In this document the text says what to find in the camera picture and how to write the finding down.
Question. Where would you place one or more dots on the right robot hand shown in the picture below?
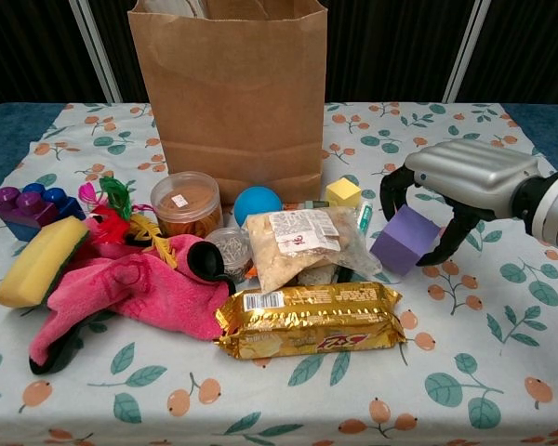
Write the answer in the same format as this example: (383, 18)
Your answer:
(474, 172)

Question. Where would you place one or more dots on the purple foam cube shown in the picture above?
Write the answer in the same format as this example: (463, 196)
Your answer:
(400, 241)

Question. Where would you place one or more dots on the clear bagged snack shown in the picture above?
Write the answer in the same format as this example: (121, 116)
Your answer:
(302, 241)

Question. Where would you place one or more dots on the gold biscuit package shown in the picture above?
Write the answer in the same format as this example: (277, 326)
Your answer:
(307, 320)

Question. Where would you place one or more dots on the brown paper bag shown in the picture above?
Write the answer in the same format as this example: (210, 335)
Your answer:
(237, 93)

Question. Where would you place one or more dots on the green white marker pen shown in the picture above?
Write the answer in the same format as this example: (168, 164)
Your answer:
(365, 218)

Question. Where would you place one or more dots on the yellow foam cube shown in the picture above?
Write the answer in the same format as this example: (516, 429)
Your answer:
(341, 194)

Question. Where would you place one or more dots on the blue ball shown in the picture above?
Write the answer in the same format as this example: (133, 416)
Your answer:
(258, 200)

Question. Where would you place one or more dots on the small clear jar of clips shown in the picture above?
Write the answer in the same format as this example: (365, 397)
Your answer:
(230, 251)

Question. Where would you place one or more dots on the black round scoop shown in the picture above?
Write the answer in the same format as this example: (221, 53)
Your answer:
(204, 260)

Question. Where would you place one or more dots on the clear jar of rubber bands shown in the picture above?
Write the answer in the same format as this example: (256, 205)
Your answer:
(186, 204)

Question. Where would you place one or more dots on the floral tablecloth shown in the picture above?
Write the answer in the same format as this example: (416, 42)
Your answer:
(279, 409)

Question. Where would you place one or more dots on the pink cloth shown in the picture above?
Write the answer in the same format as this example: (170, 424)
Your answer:
(135, 288)

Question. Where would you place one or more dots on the colourful feather toy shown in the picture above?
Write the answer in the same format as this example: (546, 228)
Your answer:
(116, 218)

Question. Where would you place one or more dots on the blue toy block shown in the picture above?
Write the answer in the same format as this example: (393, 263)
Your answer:
(67, 204)

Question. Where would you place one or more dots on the yellow sponge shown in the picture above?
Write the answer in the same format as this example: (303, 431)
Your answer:
(37, 265)

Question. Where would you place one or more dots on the purple toy block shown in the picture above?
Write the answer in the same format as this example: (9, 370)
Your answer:
(25, 209)

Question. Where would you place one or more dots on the blue table cover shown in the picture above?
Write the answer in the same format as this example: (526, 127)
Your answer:
(9, 135)

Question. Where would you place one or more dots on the grey metal partition post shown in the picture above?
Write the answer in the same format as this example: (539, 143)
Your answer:
(97, 51)
(465, 51)

